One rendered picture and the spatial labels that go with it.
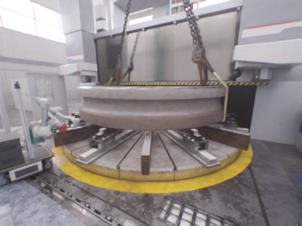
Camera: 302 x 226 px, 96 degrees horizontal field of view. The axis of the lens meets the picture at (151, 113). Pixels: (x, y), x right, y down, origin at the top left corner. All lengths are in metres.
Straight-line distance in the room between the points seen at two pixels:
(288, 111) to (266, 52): 2.66
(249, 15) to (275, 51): 1.06
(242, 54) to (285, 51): 0.65
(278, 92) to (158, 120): 3.95
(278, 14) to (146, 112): 3.32
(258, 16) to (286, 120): 3.18
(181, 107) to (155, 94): 0.70
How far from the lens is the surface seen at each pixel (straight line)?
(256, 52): 3.58
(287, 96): 5.71
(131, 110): 3.04
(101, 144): 3.07
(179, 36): 5.90
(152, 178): 2.86
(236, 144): 3.94
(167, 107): 2.99
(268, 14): 4.21
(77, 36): 6.92
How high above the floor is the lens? 1.82
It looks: 12 degrees down
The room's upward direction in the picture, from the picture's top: straight up
